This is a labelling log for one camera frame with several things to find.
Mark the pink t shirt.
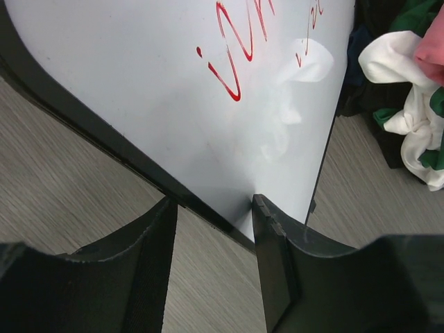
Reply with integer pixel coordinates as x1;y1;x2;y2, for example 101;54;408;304
414;7;443;86

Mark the white dry-erase board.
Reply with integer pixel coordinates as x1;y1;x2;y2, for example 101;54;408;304
1;1;355;241

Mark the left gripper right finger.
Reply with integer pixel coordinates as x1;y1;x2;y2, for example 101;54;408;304
252;195;443;332

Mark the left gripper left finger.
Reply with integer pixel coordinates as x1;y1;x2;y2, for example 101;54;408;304
1;198;178;332

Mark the white t shirt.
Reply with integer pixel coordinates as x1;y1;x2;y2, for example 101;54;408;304
358;31;443;191

